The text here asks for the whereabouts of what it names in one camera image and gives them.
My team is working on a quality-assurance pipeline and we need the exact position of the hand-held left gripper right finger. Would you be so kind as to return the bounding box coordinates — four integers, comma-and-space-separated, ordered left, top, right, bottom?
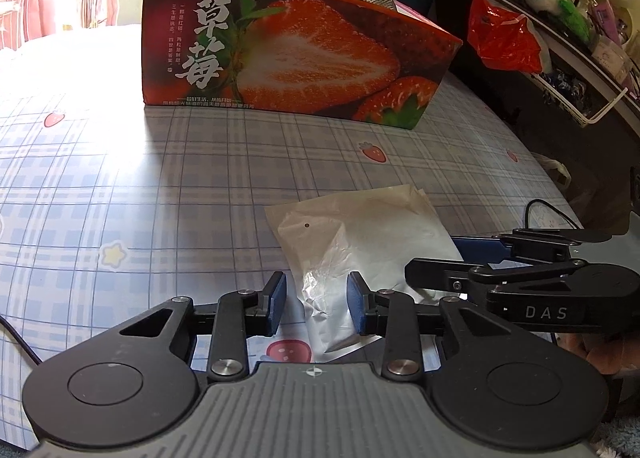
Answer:
346, 272, 506, 384

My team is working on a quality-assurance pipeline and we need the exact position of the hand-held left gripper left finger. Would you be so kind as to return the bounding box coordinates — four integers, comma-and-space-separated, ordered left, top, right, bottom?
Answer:
117, 271, 288, 384

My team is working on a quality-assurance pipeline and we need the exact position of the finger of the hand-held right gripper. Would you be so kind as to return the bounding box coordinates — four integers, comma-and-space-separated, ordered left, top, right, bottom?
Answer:
450, 228, 628, 264
405, 258, 588, 295

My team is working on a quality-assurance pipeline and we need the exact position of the white plastic packet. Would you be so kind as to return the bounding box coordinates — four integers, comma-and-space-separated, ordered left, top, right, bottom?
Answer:
264, 184, 463, 354

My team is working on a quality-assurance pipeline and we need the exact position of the red strawberry print cardboard box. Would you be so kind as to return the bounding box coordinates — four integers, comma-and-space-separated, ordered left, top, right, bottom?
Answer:
142, 0, 463, 131

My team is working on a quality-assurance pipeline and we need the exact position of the person's right hand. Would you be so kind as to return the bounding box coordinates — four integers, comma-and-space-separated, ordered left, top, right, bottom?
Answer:
572, 331, 640, 376

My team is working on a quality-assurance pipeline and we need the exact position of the white crumpled bag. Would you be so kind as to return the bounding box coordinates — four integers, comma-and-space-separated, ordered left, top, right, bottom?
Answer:
537, 153, 572, 189

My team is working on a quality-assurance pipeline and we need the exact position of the red plastic bag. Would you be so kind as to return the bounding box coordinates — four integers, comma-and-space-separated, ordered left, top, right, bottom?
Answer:
467, 0, 551, 74

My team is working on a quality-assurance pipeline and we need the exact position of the checked strawberry print bedsheet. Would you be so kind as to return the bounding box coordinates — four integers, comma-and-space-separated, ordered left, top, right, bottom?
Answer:
0, 21, 601, 458

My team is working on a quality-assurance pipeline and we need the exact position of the clear cosmetics organizer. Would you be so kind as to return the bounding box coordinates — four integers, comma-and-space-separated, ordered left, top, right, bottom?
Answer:
582, 0, 640, 89

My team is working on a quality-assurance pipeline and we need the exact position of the black cable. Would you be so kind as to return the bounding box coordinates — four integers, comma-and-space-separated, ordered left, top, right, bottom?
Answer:
0, 315, 43, 368
524, 198, 585, 230

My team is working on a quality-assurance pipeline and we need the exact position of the white wire rack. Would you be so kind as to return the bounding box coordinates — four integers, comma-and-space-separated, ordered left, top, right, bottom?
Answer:
480, 0, 628, 126

